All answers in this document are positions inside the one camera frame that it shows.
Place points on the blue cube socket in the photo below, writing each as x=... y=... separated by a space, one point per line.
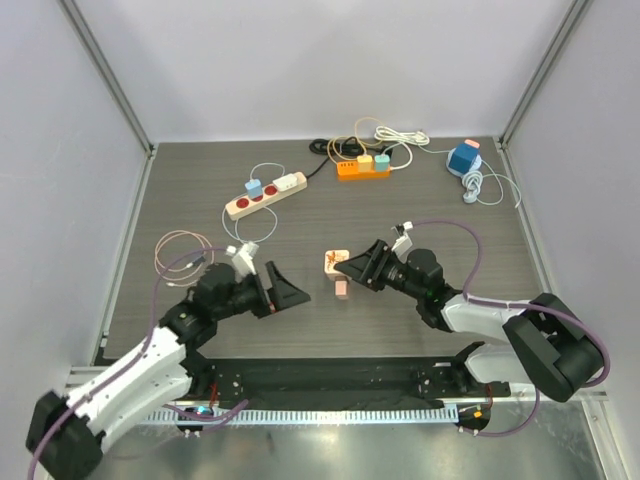
x=462 y=160

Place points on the left aluminium frame post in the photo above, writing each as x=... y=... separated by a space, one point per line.
x=89 y=42

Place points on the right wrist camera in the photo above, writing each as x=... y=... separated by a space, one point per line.
x=403 y=242

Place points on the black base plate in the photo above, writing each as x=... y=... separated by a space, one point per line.
x=378 y=384

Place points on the aluminium frame rail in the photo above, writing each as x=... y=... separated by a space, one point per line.
x=553 y=377

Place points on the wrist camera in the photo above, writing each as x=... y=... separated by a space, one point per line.
x=403 y=242
x=242 y=258

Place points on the teal charger plug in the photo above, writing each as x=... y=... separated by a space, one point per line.
x=382 y=163

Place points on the pink cube socket adapter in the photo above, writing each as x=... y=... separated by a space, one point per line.
x=331 y=258

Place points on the light blue charger plug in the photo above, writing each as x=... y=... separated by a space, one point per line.
x=254 y=189

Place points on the white slotted cable duct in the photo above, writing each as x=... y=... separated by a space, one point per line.
x=446 y=415

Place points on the aluminium frame post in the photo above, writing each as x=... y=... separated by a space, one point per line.
x=570 y=21
x=89 y=42

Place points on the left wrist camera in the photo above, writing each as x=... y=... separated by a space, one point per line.
x=242 y=258

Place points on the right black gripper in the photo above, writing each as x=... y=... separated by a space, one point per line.
x=377 y=267

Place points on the right aluminium frame post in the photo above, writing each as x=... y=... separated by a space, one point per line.
x=570 y=21

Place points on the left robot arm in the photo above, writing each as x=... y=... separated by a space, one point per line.
x=69 y=434

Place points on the beige red power strip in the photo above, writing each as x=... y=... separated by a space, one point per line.
x=243 y=206

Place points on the orange power strip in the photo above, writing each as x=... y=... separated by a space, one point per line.
x=347 y=171

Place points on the white charger plug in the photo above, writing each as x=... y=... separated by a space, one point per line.
x=286 y=182

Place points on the pink charger plug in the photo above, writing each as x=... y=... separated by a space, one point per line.
x=341 y=289

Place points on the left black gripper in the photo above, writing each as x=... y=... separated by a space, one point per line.
x=286 y=294

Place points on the yellow charger plug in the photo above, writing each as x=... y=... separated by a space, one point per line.
x=364 y=163

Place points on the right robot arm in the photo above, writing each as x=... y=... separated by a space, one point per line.
x=537 y=341

